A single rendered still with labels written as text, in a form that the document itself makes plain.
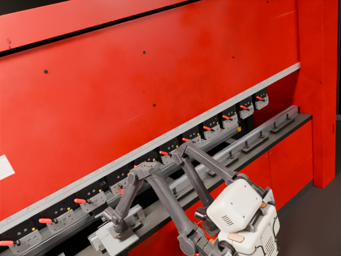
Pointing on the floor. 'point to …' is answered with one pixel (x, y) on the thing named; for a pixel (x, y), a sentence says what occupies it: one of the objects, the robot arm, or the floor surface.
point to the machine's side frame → (312, 84)
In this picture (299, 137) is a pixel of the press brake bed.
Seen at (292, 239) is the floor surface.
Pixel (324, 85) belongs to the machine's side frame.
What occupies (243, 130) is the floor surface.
